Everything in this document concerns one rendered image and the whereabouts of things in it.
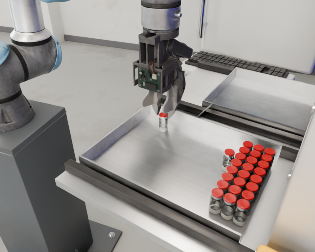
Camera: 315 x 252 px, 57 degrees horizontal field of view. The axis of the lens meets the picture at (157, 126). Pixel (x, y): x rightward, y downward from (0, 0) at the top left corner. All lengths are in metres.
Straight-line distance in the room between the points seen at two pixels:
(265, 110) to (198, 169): 0.32
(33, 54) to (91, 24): 3.05
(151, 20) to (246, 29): 0.83
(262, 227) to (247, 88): 0.51
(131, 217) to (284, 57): 0.99
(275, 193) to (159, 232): 0.24
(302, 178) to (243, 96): 0.63
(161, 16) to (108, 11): 3.26
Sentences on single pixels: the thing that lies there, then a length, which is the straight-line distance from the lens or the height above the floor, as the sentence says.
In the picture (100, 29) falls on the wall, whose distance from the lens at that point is 3.94.
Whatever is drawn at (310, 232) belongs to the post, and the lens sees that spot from 0.34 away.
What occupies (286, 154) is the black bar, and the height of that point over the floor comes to 0.89.
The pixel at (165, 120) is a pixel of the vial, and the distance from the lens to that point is 0.70.
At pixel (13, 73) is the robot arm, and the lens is 0.94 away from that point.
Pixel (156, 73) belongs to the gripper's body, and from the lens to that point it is 0.57.
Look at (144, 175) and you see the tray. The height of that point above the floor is 0.88.
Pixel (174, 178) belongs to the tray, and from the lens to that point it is 0.59.
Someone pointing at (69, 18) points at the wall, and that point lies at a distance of 4.15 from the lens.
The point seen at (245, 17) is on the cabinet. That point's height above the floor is 0.98.
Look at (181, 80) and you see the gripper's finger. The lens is 0.63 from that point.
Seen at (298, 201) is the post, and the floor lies 1.09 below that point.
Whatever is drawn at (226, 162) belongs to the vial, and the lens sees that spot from 0.61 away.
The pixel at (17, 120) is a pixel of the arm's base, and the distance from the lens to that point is 0.97.
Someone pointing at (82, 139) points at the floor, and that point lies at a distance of 2.21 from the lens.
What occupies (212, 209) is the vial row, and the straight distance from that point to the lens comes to 0.53.
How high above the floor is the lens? 1.30
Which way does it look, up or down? 35 degrees down
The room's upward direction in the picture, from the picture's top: straight up
